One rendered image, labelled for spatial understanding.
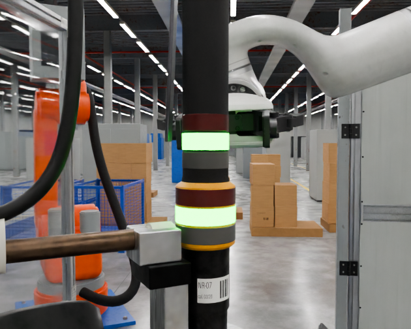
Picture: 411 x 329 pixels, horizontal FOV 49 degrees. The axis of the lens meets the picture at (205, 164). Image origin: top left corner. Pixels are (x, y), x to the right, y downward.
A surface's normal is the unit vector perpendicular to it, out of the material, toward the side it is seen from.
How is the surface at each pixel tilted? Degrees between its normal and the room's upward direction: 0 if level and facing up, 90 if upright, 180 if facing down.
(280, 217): 90
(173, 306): 90
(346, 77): 119
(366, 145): 90
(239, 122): 101
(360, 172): 90
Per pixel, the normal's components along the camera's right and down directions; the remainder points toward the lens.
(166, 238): 0.45, 0.04
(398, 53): 0.02, 0.39
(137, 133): -0.05, 0.05
